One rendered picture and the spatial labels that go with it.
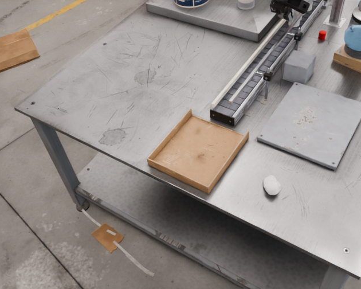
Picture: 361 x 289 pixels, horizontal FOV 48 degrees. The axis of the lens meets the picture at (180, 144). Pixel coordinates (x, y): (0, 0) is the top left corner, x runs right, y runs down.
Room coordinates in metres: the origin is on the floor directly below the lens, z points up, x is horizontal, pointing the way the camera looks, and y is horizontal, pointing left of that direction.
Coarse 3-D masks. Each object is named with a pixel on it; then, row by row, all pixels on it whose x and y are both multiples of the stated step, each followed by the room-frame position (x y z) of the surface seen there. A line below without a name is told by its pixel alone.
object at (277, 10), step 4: (272, 0) 1.60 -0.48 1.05; (276, 0) 1.54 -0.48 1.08; (280, 0) 1.53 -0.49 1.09; (284, 0) 1.52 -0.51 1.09; (272, 4) 1.59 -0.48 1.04; (276, 4) 1.58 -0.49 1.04; (280, 4) 1.57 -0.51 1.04; (272, 8) 1.61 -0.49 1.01; (276, 8) 1.57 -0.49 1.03; (280, 8) 1.56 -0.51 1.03; (284, 8) 1.55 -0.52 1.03; (288, 8) 1.55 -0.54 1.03; (276, 12) 1.59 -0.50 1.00; (280, 12) 1.58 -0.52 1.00; (284, 12) 1.55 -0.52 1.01; (288, 12) 1.55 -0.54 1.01
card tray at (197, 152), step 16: (176, 128) 1.10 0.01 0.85; (192, 128) 1.10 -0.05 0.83; (208, 128) 1.09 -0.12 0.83; (224, 128) 1.08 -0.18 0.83; (160, 144) 1.02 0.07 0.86; (176, 144) 1.03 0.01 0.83; (192, 144) 1.02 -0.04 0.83; (208, 144) 1.01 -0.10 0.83; (224, 144) 1.00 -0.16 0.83; (240, 144) 0.97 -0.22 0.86; (160, 160) 0.97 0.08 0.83; (176, 160) 0.96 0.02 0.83; (192, 160) 0.95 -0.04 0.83; (208, 160) 0.94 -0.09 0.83; (224, 160) 0.93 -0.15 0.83; (176, 176) 0.87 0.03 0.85; (192, 176) 0.87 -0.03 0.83; (208, 176) 0.86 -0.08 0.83; (208, 192) 0.79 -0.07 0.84
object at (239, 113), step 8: (320, 8) 1.79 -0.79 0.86; (312, 16) 1.70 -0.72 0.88; (304, 24) 1.65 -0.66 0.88; (304, 32) 1.64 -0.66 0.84; (288, 48) 1.48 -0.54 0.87; (280, 56) 1.43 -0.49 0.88; (272, 64) 1.38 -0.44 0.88; (280, 64) 1.42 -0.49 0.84; (264, 80) 1.29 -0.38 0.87; (256, 88) 1.24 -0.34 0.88; (248, 96) 1.20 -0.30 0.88; (256, 96) 1.24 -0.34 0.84; (248, 104) 1.18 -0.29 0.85; (216, 112) 1.14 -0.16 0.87; (240, 112) 1.14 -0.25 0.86; (224, 120) 1.11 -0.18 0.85; (232, 120) 1.09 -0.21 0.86
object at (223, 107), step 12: (312, 12) 1.74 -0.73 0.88; (300, 24) 1.65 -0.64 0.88; (276, 36) 1.58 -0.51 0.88; (288, 36) 1.56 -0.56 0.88; (264, 48) 1.50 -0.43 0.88; (276, 48) 1.49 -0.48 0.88; (264, 72) 1.33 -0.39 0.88; (240, 84) 1.27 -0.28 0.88; (252, 84) 1.26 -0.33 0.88; (228, 96) 1.21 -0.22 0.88; (240, 96) 1.20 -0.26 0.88; (216, 108) 1.15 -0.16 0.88; (228, 108) 1.14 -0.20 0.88
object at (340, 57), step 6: (342, 48) 1.43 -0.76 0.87; (336, 54) 1.40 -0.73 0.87; (342, 54) 1.38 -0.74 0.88; (336, 60) 1.40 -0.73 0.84; (342, 60) 1.37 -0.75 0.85; (348, 60) 1.35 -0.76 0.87; (354, 60) 1.34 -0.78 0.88; (360, 60) 1.33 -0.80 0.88; (348, 66) 1.35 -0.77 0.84; (354, 66) 1.33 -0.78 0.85; (360, 66) 1.31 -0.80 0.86; (360, 72) 1.30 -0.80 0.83
